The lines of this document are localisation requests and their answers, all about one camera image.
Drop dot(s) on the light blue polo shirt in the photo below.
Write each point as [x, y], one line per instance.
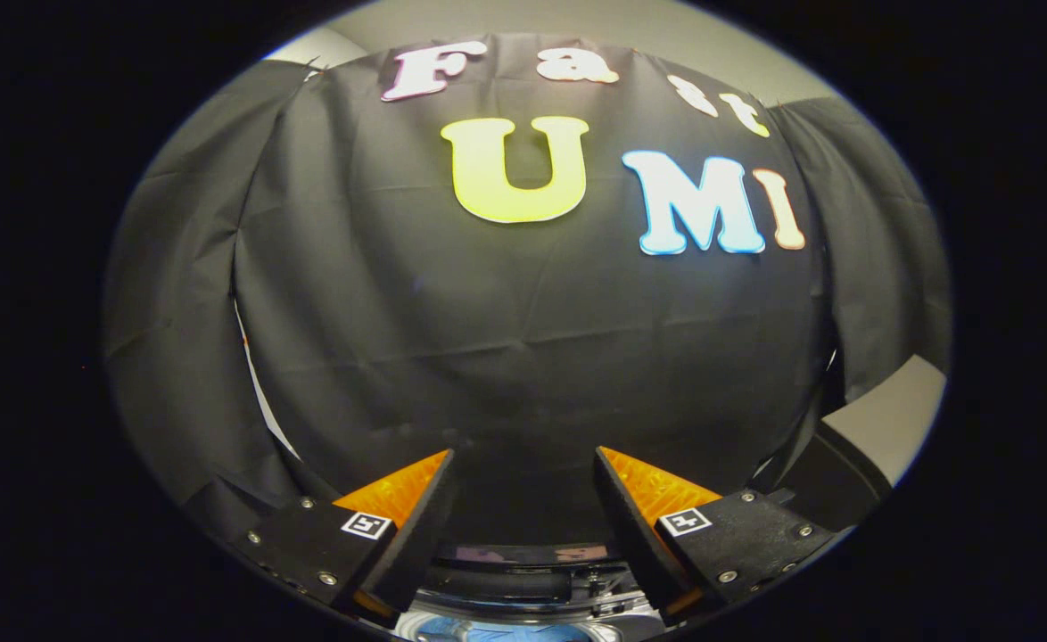
[506, 634]

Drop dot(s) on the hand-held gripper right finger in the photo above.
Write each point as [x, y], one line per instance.
[638, 535]

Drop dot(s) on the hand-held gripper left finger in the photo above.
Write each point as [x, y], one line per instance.
[412, 535]

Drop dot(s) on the grey table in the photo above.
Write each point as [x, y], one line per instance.
[898, 410]

